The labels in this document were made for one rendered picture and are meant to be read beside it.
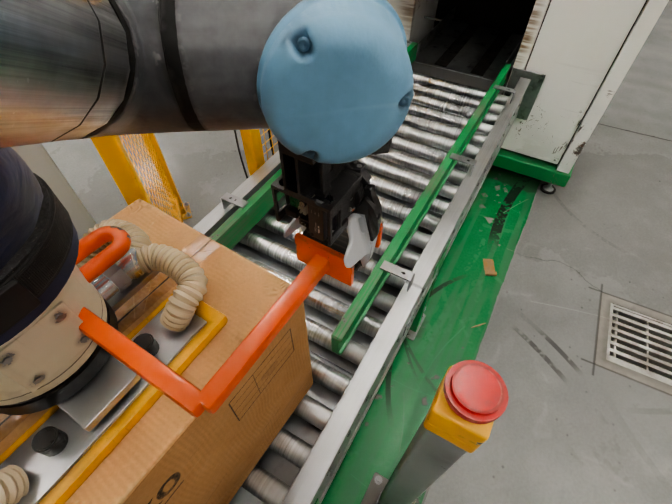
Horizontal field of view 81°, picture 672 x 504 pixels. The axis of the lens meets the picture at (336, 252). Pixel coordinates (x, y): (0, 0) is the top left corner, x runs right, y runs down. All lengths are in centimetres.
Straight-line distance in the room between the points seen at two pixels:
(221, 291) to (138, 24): 49
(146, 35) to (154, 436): 47
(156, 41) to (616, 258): 223
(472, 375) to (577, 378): 136
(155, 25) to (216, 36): 3
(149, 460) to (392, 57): 52
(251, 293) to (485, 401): 37
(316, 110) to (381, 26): 4
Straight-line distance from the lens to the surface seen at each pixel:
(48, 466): 61
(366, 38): 18
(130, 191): 116
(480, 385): 49
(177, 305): 58
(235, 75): 21
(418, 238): 127
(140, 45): 22
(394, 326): 101
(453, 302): 181
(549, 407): 174
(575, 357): 188
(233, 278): 67
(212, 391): 43
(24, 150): 163
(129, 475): 58
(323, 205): 37
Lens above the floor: 147
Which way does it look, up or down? 50 degrees down
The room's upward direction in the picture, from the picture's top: straight up
